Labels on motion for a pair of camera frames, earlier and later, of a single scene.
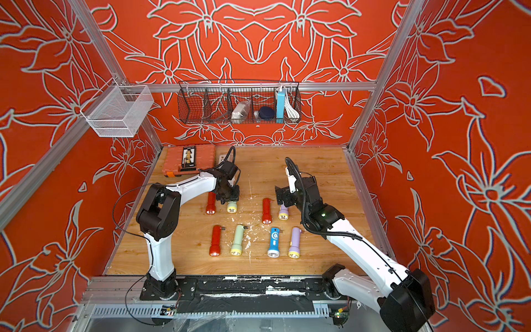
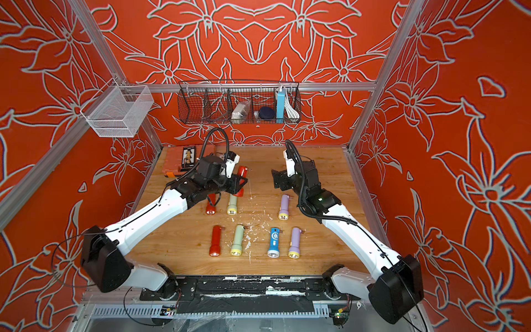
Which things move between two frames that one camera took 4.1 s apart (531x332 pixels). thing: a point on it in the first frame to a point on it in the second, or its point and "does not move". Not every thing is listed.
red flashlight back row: x=266 y=216 to x=243 y=171
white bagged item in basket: x=240 y=111 does not move
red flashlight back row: x=211 y=207 does not move
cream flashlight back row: x=231 y=207 does not move
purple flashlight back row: x=283 y=212 does not move
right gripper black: x=285 y=191 to x=277 y=176
